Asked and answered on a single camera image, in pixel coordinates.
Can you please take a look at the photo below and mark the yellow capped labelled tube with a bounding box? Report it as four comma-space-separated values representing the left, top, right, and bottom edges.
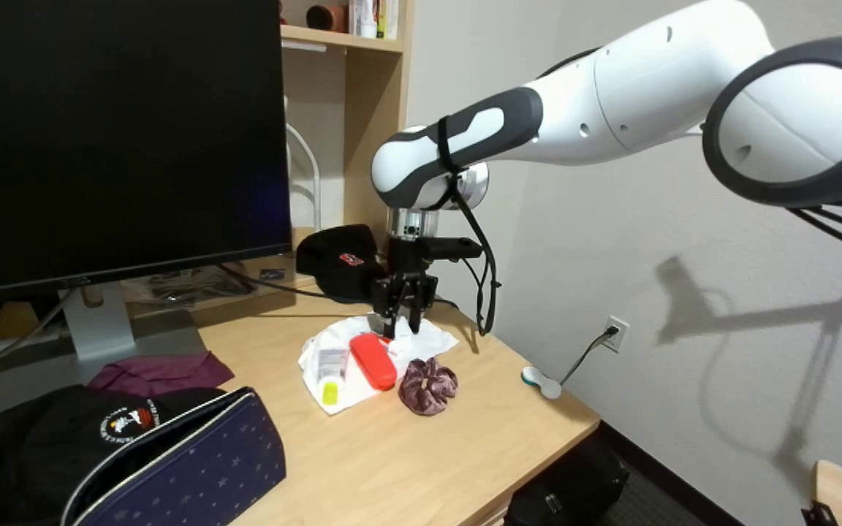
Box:
313, 344, 351, 410

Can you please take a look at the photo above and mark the purple velvet scrunchie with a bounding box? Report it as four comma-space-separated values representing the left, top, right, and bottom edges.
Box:
398, 356, 462, 419

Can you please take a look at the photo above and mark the black power cable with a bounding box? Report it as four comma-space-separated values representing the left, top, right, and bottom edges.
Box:
558, 327, 620, 388

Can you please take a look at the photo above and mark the white wall outlet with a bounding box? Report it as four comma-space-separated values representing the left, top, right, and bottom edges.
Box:
604, 316, 631, 356

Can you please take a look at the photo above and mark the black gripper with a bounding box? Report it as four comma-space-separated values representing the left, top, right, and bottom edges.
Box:
371, 233, 441, 338

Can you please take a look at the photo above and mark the black cloth with badge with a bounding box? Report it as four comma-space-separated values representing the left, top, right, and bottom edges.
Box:
0, 384, 227, 526

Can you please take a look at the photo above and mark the white contact lens case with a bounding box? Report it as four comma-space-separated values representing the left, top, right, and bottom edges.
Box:
520, 363, 564, 403

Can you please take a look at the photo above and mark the wooden shelf unit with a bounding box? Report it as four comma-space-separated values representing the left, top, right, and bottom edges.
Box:
279, 0, 415, 246

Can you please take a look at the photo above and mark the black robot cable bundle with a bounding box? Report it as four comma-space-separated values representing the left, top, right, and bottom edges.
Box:
433, 115, 503, 338

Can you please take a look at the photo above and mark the navy toiletry bag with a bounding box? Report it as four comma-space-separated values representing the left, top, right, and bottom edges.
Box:
63, 385, 289, 526

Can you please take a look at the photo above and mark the black computer monitor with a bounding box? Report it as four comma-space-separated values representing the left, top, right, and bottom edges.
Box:
0, 0, 292, 413

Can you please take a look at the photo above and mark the black bag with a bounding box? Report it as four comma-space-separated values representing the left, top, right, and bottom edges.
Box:
507, 441, 631, 526

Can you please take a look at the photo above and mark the purple cloth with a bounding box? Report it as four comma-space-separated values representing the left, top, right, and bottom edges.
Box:
89, 350, 237, 398

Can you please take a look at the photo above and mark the black cap red logo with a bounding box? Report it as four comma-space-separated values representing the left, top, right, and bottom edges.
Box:
295, 226, 390, 305

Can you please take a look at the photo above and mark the dark patterned pouch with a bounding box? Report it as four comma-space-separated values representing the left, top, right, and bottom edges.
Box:
137, 262, 292, 305

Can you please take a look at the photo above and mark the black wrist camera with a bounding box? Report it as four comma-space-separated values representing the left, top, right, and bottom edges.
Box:
418, 233, 488, 262

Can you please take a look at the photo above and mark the white paper towel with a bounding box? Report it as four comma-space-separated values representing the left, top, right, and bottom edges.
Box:
300, 312, 462, 419

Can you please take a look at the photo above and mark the red plastic case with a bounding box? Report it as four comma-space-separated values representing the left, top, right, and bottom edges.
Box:
349, 330, 400, 394

